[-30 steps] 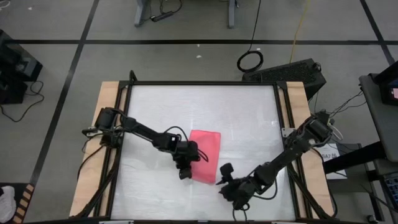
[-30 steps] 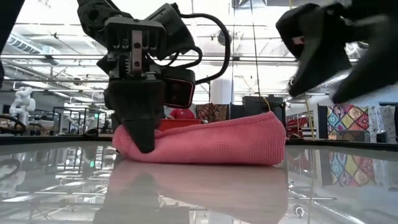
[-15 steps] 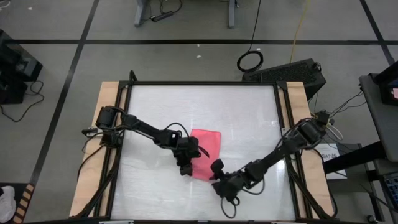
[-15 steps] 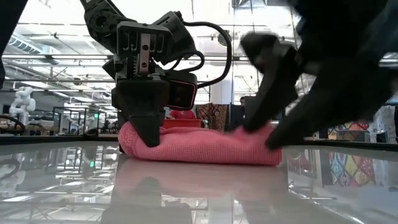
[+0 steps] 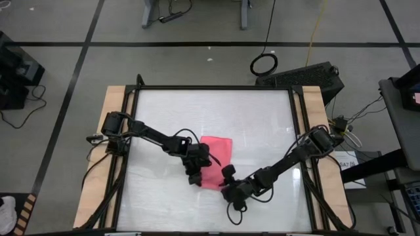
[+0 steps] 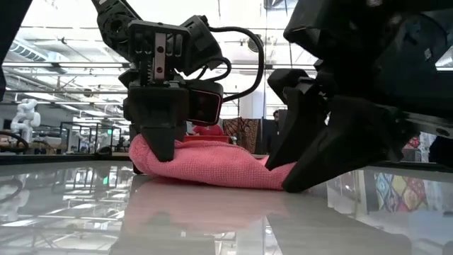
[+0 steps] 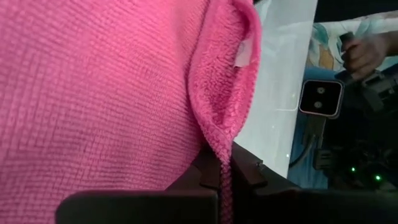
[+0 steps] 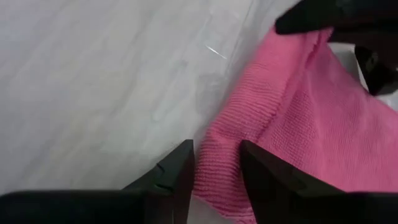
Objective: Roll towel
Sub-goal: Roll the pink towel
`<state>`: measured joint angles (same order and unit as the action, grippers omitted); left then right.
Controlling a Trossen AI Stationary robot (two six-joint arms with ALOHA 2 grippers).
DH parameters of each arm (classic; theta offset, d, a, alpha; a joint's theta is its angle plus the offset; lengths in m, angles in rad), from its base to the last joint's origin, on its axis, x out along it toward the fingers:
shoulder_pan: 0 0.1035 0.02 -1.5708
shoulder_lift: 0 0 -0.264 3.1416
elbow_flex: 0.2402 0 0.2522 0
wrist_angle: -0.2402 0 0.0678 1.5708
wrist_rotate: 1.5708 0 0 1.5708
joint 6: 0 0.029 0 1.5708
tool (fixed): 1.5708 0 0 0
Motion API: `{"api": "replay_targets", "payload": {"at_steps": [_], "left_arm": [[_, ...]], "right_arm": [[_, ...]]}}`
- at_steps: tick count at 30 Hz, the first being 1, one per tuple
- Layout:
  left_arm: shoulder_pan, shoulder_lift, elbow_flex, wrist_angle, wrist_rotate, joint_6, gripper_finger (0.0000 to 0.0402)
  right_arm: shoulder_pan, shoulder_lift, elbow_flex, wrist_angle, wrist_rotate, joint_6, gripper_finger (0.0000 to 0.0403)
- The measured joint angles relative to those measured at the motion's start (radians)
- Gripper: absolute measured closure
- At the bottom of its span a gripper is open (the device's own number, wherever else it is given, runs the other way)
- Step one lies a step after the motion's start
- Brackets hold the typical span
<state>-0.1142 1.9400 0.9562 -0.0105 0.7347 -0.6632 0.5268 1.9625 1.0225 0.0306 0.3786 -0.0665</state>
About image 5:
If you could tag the white plastic bag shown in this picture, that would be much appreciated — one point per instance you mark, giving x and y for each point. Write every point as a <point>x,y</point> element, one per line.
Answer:
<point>7,214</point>

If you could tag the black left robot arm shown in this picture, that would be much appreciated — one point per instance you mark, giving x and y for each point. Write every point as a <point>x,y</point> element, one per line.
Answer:
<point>154,136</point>

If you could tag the plywood table base board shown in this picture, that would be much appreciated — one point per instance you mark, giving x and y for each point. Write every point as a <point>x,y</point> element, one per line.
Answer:
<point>111,98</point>

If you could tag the black power strip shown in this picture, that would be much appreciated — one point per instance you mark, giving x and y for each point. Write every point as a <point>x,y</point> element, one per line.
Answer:
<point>170,17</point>

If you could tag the dark keyboard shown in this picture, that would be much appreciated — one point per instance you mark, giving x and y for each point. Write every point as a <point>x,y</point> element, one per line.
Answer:
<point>414,198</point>

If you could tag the black monitor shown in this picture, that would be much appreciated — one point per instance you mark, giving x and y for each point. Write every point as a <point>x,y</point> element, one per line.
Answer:
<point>410,91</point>

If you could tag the white paper label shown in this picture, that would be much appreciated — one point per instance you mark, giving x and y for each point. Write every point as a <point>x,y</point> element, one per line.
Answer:
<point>349,164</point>

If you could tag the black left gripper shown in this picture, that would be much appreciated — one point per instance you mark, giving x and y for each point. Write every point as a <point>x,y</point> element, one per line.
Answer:
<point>197,157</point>

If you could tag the black metal table frame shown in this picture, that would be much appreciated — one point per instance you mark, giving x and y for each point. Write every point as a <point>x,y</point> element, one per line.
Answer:
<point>213,87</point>

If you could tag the grey desk leg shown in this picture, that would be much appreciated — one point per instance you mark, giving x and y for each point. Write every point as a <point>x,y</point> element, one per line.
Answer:
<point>147,13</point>
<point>244,14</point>

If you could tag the black equipment stack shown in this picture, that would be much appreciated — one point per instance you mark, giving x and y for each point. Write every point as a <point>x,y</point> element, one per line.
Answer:
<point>16,69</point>

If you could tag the grey side desk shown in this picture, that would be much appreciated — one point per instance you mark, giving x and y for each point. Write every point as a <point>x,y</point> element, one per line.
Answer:
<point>400,124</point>

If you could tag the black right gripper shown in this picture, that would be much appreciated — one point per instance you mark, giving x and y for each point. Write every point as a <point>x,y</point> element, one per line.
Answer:
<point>238,191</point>

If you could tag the pink towel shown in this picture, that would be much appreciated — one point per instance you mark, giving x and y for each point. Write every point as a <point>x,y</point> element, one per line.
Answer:
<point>221,147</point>

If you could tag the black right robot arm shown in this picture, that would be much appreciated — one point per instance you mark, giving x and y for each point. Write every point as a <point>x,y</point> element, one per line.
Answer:
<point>288,160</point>

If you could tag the black keyboard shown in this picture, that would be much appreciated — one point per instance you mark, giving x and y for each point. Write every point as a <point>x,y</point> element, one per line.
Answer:
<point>302,78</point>

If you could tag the black power adapter hub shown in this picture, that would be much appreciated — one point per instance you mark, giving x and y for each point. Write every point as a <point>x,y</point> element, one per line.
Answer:
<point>340,124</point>

